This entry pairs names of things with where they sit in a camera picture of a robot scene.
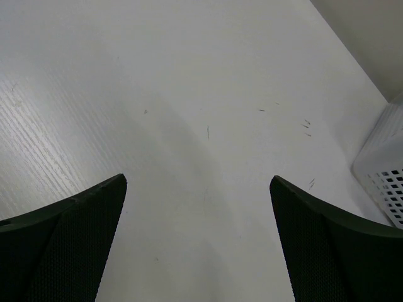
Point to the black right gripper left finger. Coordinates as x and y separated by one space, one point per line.
59 252

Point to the white perforated plastic basket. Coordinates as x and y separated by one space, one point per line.
378 166

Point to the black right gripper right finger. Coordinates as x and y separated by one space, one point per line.
332 254

